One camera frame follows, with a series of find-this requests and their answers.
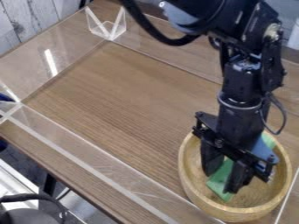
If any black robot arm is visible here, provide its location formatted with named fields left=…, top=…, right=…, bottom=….
left=119, top=0, right=286, bottom=193

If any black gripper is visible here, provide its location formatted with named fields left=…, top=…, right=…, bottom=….
left=193, top=92, right=279, bottom=194

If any black cable lower left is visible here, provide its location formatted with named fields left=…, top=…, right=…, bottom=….
left=0, top=193, right=69, bottom=224

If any green rectangular block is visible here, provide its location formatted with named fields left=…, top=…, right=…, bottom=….
left=206, top=133, right=277, bottom=202

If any black table leg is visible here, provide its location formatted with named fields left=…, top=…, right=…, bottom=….
left=43, top=174, right=58, bottom=196

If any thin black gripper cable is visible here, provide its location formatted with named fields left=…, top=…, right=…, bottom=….
left=258, top=93, right=289, bottom=137

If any clear acrylic enclosure wall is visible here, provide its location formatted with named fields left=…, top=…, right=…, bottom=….
left=0, top=5, right=299, bottom=224

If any brown wooden bowl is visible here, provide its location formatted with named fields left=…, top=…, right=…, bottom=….
left=178, top=132, right=293, bottom=223

